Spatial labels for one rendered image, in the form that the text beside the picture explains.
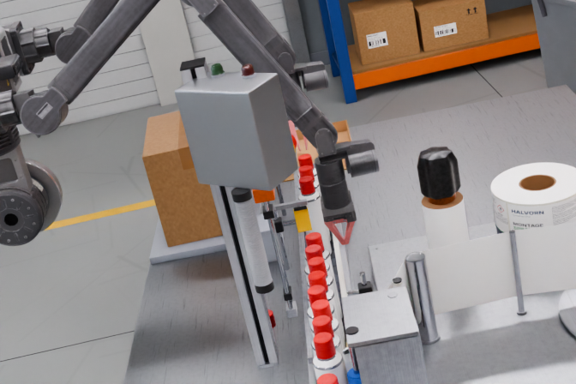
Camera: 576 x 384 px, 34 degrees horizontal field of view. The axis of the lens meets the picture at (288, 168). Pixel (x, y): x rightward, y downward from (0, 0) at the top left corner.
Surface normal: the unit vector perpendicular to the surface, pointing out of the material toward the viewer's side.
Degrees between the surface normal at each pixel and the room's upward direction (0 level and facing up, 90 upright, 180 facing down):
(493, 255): 90
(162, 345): 0
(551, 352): 0
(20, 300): 0
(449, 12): 90
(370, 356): 90
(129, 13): 82
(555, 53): 94
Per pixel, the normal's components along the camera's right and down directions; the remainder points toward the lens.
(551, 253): -0.08, 0.42
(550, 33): -0.88, 0.39
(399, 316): -0.20, -0.90
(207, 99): -0.54, 0.44
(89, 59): 0.10, 0.25
